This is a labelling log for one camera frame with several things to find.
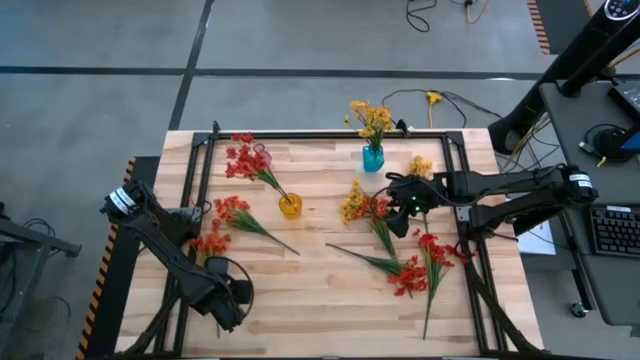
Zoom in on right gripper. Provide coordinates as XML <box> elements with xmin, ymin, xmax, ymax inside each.
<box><xmin>387</xmin><ymin>174</ymin><xmax>444</xmax><ymax>239</ymax></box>

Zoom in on black floor cable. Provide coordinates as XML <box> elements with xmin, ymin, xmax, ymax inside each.
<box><xmin>405</xmin><ymin>0</ymin><xmax>439</xmax><ymax>34</ymax></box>
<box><xmin>381</xmin><ymin>88</ymin><xmax>469</xmax><ymax>129</ymax></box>

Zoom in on yellow floor cable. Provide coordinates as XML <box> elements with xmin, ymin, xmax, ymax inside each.
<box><xmin>463</xmin><ymin>0</ymin><xmax>492</xmax><ymax>26</ymax></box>

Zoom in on black tower fan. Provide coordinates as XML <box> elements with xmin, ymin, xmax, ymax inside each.
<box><xmin>487</xmin><ymin>0</ymin><xmax>640</xmax><ymax>156</ymax></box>

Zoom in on hazard striped floor mat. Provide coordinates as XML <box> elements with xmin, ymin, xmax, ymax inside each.
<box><xmin>527</xmin><ymin>0</ymin><xmax>596</xmax><ymax>56</ymax></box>

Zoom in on black keyboard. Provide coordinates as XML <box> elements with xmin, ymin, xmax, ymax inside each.
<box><xmin>588</xmin><ymin>204</ymin><xmax>640</xmax><ymax>260</ymax></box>

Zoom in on orange artificial flower stem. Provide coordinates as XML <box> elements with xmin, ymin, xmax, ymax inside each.
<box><xmin>212</xmin><ymin>194</ymin><xmax>301</xmax><ymax>257</ymax></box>
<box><xmin>188</xmin><ymin>218</ymin><xmax>234</xmax><ymax>339</ymax></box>
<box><xmin>362</xmin><ymin>194</ymin><xmax>401</xmax><ymax>261</ymax></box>

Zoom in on blue flat object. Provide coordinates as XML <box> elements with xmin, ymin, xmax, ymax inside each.
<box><xmin>619</xmin><ymin>130</ymin><xmax>640</xmax><ymax>154</ymax></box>

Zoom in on white paper sheet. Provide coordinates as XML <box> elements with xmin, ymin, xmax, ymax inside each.
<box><xmin>514</xmin><ymin>219</ymin><xmax>557</xmax><ymax>257</ymax></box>

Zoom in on yellow artificial flower stem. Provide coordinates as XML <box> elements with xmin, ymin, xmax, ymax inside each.
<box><xmin>342</xmin><ymin>99</ymin><xmax>396</xmax><ymax>151</ymax></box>
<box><xmin>340</xmin><ymin>179</ymin><xmax>371</xmax><ymax>226</ymax></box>
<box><xmin>409</xmin><ymin>155</ymin><xmax>435</xmax><ymax>234</ymax></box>

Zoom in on pink glass vase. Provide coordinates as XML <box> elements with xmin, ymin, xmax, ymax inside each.
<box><xmin>252</xmin><ymin>143</ymin><xmax>274</xmax><ymax>172</ymax></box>

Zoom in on hazard striped black base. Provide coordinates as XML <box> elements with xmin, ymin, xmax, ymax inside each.
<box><xmin>74</xmin><ymin>155</ymin><xmax>161</xmax><ymax>360</ymax></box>

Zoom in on black laptop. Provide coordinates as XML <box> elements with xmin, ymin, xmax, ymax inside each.
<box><xmin>607</xmin><ymin>79</ymin><xmax>640</xmax><ymax>121</ymax></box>

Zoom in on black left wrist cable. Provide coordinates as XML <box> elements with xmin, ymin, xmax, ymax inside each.
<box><xmin>215</xmin><ymin>255</ymin><xmax>256</xmax><ymax>321</ymax></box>

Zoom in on blue glass vase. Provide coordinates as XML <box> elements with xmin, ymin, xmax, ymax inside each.
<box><xmin>361</xmin><ymin>144</ymin><xmax>386</xmax><ymax>174</ymax></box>

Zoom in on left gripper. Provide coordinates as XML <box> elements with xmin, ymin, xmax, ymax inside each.
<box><xmin>199</xmin><ymin>255</ymin><xmax>254</xmax><ymax>333</ymax></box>

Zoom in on grey desk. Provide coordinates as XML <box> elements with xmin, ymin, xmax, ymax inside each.
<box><xmin>538</xmin><ymin>79</ymin><xmax>640</xmax><ymax>326</ymax></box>

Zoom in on floor cable bundle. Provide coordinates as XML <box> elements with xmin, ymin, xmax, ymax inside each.
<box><xmin>499</xmin><ymin>112</ymin><xmax>561</xmax><ymax>179</ymax></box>

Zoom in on red artificial flower stem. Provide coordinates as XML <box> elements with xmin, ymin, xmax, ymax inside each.
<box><xmin>325</xmin><ymin>242</ymin><xmax>430</xmax><ymax>299</ymax></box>
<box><xmin>412</xmin><ymin>228</ymin><xmax>476</xmax><ymax>342</ymax></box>
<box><xmin>223</xmin><ymin>132</ymin><xmax>294</xmax><ymax>204</ymax></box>

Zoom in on yellow glass vase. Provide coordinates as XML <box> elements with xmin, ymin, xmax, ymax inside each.
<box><xmin>278</xmin><ymin>192</ymin><xmax>304</xmax><ymax>220</ymax></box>

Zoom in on yellow power plug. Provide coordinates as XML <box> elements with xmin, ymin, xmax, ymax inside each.
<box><xmin>425</xmin><ymin>90</ymin><xmax>445</xmax><ymax>129</ymax></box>

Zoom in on black round device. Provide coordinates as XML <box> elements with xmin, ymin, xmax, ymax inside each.
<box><xmin>594</xmin><ymin>127</ymin><xmax>632</xmax><ymax>162</ymax></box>

